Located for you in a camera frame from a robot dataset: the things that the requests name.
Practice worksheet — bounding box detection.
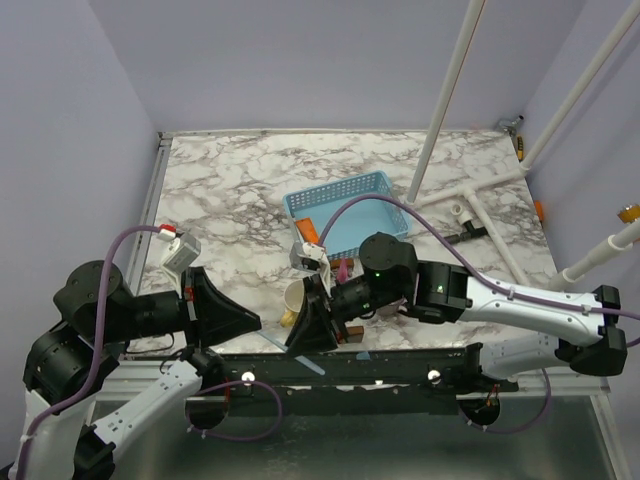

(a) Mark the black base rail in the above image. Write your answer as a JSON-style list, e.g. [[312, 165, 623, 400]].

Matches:
[[164, 342, 521, 416]]

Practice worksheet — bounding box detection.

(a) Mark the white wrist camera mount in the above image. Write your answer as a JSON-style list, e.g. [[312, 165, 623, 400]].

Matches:
[[289, 241, 331, 294], [157, 224, 201, 294]]

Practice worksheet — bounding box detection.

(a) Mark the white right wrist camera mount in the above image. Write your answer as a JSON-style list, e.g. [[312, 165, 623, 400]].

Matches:
[[289, 241, 331, 294]]

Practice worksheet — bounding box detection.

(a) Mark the aluminium frame rail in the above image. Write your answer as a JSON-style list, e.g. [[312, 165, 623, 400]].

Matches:
[[97, 359, 611, 402]]

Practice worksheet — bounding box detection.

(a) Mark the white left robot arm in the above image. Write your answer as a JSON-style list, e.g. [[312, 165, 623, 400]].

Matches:
[[7, 260, 261, 479]]

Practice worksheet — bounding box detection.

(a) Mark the orange yellow clamp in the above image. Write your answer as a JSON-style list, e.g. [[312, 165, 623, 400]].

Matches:
[[617, 204, 640, 224]]

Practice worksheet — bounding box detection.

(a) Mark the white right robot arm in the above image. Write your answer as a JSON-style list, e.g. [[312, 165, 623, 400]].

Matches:
[[285, 232, 628, 392]]

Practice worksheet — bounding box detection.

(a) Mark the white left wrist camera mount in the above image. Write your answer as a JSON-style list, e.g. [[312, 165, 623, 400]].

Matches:
[[157, 224, 201, 294]]

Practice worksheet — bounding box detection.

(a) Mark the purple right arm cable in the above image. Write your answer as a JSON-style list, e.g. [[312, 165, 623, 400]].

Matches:
[[317, 194, 640, 321]]

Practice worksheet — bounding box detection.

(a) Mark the yellow mug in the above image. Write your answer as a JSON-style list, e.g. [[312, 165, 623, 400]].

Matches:
[[279, 279, 305, 328]]

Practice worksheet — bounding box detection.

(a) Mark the light blue perforated basket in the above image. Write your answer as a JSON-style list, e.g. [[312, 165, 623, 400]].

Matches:
[[283, 170, 411, 260]]

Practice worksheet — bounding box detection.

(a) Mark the white pvc pipe frame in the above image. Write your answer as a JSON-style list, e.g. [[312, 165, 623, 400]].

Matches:
[[414, 1, 630, 287]]

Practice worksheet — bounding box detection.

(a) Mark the mauve mug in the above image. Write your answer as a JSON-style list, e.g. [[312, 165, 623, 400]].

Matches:
[[376, 300, 406, 318]]

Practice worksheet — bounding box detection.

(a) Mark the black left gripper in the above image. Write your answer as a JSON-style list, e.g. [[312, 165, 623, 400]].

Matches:
[[99, 264, 265, 351]]

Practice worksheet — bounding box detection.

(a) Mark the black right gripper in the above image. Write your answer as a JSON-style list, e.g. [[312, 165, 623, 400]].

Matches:
[[284, 274, 407, 359]]

